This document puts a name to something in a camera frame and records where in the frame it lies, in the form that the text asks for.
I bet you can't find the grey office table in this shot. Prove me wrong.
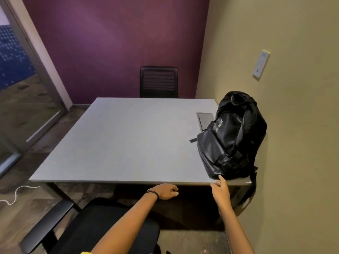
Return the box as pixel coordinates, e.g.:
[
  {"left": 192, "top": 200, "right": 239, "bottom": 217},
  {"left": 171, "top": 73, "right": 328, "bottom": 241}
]
[{"left": 29, "top": 97, "right": 259, "bottom": 212}]

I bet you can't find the glass partition with metal frame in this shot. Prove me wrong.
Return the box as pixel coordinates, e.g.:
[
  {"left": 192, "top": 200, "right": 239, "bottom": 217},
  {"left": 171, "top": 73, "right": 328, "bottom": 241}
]
[{"left": 0, "top": 0, "right": 73, "bottom": 178}]

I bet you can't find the black backpack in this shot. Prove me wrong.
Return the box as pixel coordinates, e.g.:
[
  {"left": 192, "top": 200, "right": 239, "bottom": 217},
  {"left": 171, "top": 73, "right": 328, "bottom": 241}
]
[{"left": 189, "top": 91, "right": 268, "bottom": 209}]

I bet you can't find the person's left hand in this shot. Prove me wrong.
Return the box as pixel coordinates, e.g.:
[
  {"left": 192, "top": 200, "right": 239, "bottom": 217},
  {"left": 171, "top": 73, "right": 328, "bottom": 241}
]
[{"left": 145, "top": 183, "right": 179, "bottom": 201}]

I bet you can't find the black mesh guest chair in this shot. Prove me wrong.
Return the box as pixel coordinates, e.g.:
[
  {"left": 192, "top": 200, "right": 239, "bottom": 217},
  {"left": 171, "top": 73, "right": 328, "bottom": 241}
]
[{"left": 139, "top": 66, "right": 179, "bottom": 99}]

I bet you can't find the person's left forearm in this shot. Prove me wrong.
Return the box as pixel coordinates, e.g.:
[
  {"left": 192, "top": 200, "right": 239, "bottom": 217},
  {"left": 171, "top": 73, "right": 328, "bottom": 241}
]
[{"left": 91, "top": 193, "right": 159, "bottom": 254}]

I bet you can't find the grey table cable hatch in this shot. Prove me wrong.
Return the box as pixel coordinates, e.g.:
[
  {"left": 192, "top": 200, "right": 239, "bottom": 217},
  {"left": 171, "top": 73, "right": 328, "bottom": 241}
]
[{"left": 196, "top": 112, "right": 215, "bottom": 132}]

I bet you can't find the person's right forearm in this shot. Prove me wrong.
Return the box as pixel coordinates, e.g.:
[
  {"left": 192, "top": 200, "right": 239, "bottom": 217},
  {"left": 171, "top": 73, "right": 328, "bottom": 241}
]
[{"left": 218, "top": 203, "right": 255, "bottom": 254}]

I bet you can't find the white wall switch plate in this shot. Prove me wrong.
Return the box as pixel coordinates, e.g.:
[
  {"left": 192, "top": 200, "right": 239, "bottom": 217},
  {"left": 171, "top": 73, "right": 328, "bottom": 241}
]
[{"left": 252, "top": 49, "right": 271, "bottom": 80}]

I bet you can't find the person's right hand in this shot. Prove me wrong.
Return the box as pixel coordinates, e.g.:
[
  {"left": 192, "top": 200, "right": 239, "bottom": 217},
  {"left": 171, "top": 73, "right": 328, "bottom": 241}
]
[{"left": 210, "top": 175, "right": 232, "bottom": 210}]

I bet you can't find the black office chair with armrests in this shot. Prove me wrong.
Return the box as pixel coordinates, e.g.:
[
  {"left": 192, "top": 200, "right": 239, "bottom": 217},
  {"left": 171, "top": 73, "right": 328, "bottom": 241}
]
[{"left": 20, "top": 197, "right": 161, "bottom": 254}]

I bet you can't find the white floor cable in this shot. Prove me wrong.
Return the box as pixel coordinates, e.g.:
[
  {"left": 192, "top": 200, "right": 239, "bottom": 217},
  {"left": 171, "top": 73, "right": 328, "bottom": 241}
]
[{"left": 0, "top": 185, "right": 40, "bottom": 206}]

